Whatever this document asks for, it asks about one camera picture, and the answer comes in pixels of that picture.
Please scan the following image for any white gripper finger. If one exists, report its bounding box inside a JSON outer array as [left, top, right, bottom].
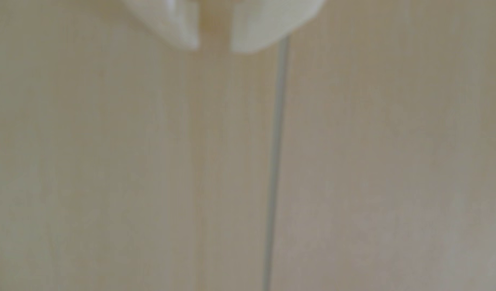
[[122, 0, 201, 51], [231, 0, 326, 54]]

